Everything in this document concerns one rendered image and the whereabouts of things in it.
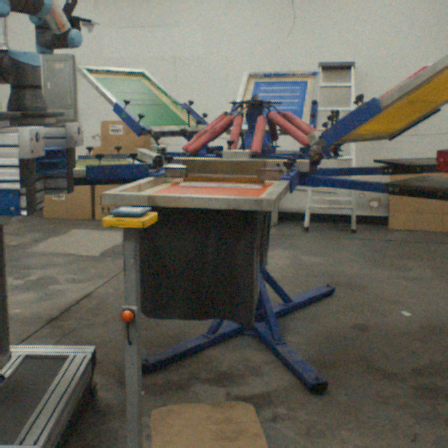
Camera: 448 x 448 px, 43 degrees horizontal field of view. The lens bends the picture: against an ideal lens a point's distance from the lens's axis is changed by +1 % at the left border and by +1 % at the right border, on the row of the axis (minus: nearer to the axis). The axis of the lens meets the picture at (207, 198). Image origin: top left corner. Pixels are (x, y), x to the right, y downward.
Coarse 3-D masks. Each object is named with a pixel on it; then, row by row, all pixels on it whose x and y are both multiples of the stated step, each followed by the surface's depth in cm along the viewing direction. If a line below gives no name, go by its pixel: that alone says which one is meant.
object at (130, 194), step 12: (144, 180) 227; (156, 180) 236; (168, 180) 252; (276, 180) 253; (288, 180) 225; (108, 192) 194; (120, 192) 193; (132, 192) 193; (276, 192) 194; (120, 204) 192; (132, 204) 191; (144, 204) 189; (156, 204) 189; (168, 204) 188; (180, 204) 187; (192, 204) 186; (204, 204) 185; (216, 204) 184; (228, 204) 183; (240, 204) 182; (252, 204) 181; (264, 204) 180; (276, 204) 185
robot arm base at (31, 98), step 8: (16, 88) 216; (24, 88) 215; (32, 88) 217; (40, 88) 220; (16, 96) 216; (24, 96) 215; (32, 96) 217; (40, 96) 219; (8, 104) 218; (16, 104) 215; (24, 104) 215; (32, 104) 216; (40, 104) 218
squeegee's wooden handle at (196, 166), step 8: (184, 160) 245; (192, 160) 244; (200, 160) 243; (208, 160) 243; (216, 160) 242; (224, 160) 241; (232, 160) 240; (240, 160) 240; (248, 160) 239; (256, 160) 238; (264, 160) 238; (192, 168) 245; (200, 168) 244; (208, 168) 243; (216, 168) 242; (224, 168) 241; (232, 168) 241; (240, 168) 240; (248, 168) 239; (256, 168) 238
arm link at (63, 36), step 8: (56, 0) 229; (56, 8) 229; (48, 16) 230; (56, 16) 230; (64, 16) 234; (56, 24) 232; (64, 24) 234; (56, 32) 235; (64, 32) 236; (72, 32) 237; (56, 40) 240; (64, 40) 238; (72, 40) 237; (80, 40) 240; (64, 48) 242; (72, 48) 241
